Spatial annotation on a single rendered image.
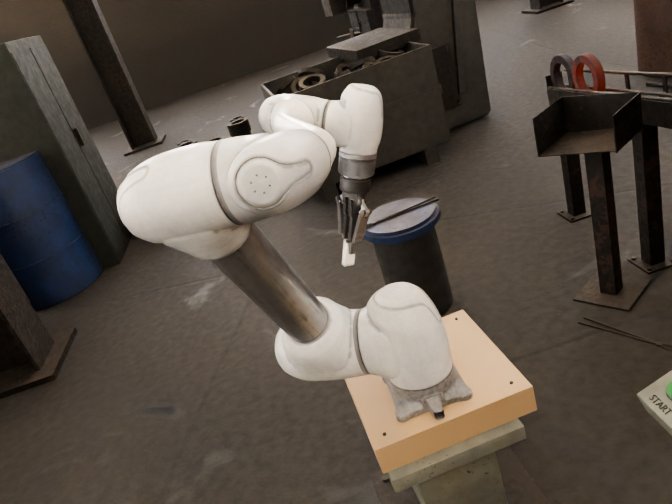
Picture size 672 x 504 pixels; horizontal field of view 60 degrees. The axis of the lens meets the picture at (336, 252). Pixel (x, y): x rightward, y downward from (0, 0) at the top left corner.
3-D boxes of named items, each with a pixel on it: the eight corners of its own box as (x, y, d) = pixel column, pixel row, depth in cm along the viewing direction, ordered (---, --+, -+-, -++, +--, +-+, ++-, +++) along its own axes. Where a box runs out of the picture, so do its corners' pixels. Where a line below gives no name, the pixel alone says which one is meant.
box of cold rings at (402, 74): (413, 132, 465) (388, 31, 431) (456, 155, 390) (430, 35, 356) (292, 177, 456) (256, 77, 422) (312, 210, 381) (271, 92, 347)
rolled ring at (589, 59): (593, 54, 217) (601, 52, 217) (568, 55, 235) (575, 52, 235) (601, 103, 223) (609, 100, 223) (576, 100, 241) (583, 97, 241)
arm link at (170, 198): (377, 385, 139) (293, 394, 145) (376, 323, 147) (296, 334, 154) (210, 196, 78) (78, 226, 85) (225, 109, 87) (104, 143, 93)
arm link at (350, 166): (362, 146, 145) (360, 169, 148) (331, 148, 141) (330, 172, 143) (384, 155, 138) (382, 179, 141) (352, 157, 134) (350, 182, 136)
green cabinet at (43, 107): (58, 285, 400) (-71, 67, 335) (81, 245, 463) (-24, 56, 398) (125, 262, 401) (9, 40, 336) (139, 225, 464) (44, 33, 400)
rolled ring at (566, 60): (568, 55, 235) (575, 52, 235) (546, 55, 252) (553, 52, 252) (575, 100, 241) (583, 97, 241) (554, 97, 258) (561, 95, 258)
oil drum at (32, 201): (112, 254, 423) (50, 138, 384) (94, 292, 369) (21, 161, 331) (33, 281, 421) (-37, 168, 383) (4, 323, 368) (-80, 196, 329)
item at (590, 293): (583, 270, 235) (561, 96, 204) (653, 281, 216) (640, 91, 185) (559, 298, 224) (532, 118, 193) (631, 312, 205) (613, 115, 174)
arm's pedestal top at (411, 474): (395, 494, 129) (391, 481, 127) (358, 405, 158) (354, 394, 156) (527, 438, 131) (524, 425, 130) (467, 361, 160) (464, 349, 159)
